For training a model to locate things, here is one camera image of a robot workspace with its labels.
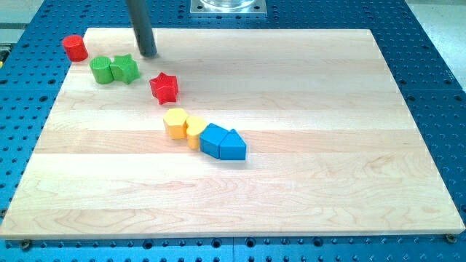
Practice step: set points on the yellow pentagon block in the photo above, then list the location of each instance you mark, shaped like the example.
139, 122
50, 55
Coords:
175, 123

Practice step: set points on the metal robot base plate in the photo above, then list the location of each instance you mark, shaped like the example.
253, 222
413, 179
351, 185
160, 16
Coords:
227, 7

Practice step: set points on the blue perforated table plate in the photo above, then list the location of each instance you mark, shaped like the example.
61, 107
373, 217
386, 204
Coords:
410, 41

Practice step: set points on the red star block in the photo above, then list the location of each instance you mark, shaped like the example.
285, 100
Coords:
164, 88

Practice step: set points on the light wooden board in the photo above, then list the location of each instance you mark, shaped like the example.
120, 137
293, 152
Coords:
332, 148

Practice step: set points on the red cylinder block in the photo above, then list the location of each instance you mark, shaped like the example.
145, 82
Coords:
75, 48

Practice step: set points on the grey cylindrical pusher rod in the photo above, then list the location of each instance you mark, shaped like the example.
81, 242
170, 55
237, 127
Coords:
139, 16

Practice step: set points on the blue house-shaped block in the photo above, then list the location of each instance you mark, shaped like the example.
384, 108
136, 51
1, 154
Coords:
233, 147

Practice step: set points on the green cylinder block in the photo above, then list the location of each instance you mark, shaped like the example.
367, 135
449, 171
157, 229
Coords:
100, 67

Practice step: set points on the yellow heart block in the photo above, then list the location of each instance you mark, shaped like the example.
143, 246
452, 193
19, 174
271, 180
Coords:
195, 126

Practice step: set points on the blue cube block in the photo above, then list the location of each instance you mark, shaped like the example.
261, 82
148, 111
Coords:
211, 138

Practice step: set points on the green star block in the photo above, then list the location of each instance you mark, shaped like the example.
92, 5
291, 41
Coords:
124, 69

